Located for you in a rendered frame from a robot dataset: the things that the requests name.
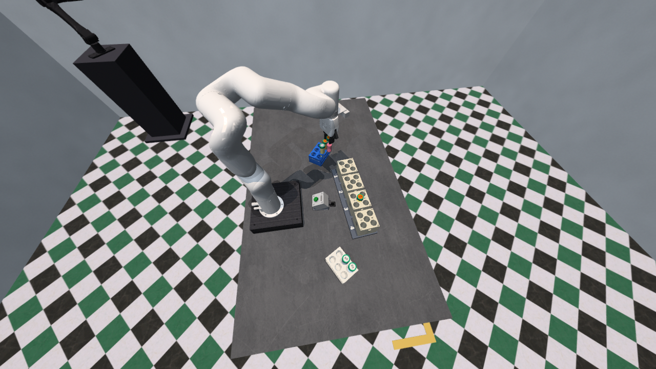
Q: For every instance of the white tube rack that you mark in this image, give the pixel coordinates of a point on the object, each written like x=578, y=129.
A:
x=334, y=260

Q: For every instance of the blue tube rack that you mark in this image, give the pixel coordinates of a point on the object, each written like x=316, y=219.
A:
x=316, y=155

